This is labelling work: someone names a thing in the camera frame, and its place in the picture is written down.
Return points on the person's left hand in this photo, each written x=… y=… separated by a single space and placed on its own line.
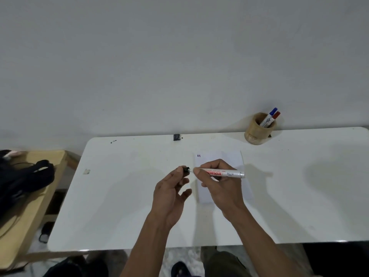
x=165 y=199

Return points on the person's right hand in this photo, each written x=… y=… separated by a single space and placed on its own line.
x=224 y=190

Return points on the person's left thumb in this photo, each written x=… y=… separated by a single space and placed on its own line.
x=185 y=195

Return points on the person's right thumb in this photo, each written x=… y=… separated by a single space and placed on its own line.
x=203 y=177

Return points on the black marker cap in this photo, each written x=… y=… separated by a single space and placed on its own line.
x=186 y=170

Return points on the white marker pen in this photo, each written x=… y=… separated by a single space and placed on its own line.
x=233 y=173

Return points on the person's left forearm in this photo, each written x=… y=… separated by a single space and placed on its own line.
x=147 y=248

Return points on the person's right forearm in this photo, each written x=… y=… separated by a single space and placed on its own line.
x=265 y=245

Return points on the white paper sheet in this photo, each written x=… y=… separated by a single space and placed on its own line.
x=230 y=158

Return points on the small black clip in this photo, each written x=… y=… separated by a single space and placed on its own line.
x=176 y=137

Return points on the round wooden pen holder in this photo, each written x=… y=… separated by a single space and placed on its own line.
x=255 y=134

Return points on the dark blue shoe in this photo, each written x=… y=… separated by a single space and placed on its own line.
x=181 y=270

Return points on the olive trousers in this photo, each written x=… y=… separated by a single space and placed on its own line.
x=222 y=263

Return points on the blue-capped white marker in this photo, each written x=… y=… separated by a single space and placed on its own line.
x=269 y=115

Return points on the red-capped white marker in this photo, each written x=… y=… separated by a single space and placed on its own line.
x=274 y=118

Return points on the black floor bag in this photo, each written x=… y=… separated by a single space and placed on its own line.
x=75 y=268

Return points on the dark bulky object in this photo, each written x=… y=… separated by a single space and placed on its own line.
x=337 y=261

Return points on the light wooden side table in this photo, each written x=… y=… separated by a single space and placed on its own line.
x=26 y=222

